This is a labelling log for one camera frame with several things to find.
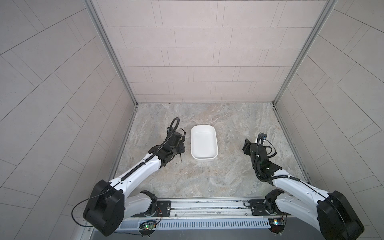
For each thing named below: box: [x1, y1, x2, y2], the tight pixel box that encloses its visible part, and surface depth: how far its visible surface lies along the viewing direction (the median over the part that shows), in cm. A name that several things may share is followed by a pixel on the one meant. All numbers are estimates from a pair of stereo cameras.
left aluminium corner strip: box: [83, 0, 138, 106], surface depth 84 cm
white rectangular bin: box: [190, 125, 219, 161], surface depth 94 cm
